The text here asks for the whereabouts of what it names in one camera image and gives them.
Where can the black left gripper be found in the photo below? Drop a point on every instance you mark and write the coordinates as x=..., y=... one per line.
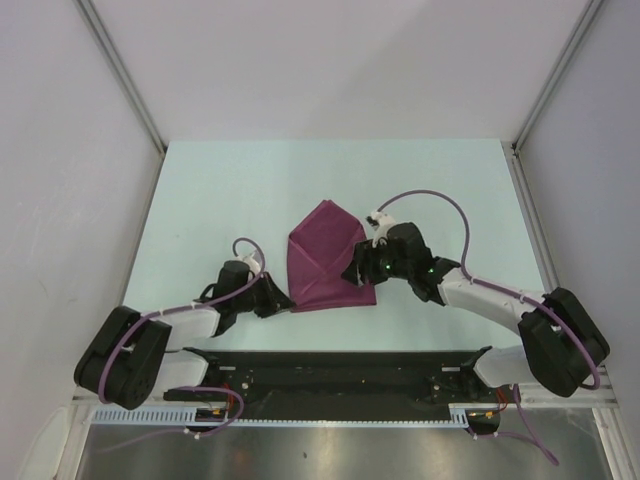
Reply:
x=275, y=301

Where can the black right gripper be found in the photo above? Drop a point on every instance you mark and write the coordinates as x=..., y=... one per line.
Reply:
x=366, y=254

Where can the purple cloth napkin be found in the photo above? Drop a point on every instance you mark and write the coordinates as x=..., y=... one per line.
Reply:
x=319, y=249

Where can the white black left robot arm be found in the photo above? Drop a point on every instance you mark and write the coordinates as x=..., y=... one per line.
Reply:
x=134, y=355

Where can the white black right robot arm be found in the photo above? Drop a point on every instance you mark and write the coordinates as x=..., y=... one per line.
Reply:
x=560, y=346

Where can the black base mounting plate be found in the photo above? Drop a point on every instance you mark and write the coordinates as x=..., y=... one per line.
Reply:
x=357, y=385

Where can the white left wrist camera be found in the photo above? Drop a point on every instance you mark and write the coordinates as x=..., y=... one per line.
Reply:
x=255, y=263

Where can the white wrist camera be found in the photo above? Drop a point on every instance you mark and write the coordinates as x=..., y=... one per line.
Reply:
x=381, y=223
x=255, y=263

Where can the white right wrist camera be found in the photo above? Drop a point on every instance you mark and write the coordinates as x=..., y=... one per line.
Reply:
x=381, y=223

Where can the aluminium side rail right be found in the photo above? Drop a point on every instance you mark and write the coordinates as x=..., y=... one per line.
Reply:
x=534, y=226

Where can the light blue cable duct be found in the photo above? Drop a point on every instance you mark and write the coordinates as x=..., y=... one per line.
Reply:
x=192, y=416

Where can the aluminium frame post left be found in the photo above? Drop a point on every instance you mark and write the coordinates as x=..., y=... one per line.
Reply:
x=101, y=35

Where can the aluminium frame post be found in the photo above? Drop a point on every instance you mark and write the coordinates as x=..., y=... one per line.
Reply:
x=569, y=51
x=101, y=35

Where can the aluminium frame post right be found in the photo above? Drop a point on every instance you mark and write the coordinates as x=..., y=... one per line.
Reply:
x=569, y=51

